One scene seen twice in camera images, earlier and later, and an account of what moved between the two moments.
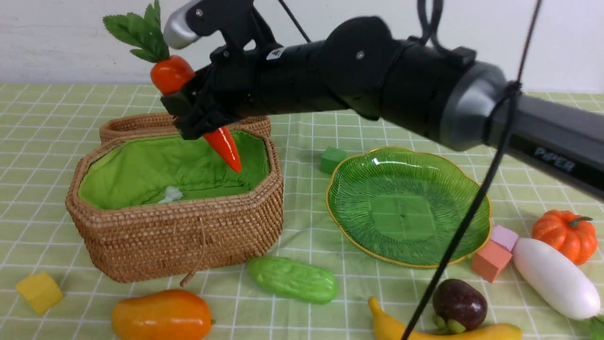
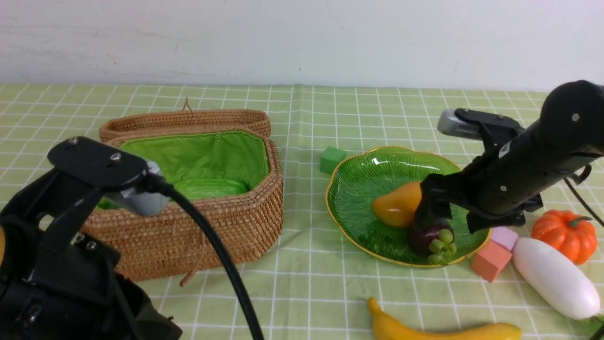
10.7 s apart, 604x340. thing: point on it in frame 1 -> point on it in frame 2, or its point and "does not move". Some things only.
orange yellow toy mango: x=173 y=314 -> x=398 y=208
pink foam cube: x=504 y=237 does not move
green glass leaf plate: x=404 y=208 does not move
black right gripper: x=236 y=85 -> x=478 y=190
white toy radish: x=555 y=279 does not move
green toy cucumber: x=292 y=279 -> x=207 y=188
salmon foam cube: x=490 y=260 does not move
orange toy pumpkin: x=571 y=233 does not move
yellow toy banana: x=383 y=330 does not move
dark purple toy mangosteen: x=457 y=306 -> x=432 y=238
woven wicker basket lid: x=121 y=126 does not move
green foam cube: x=331 y=157 does not move
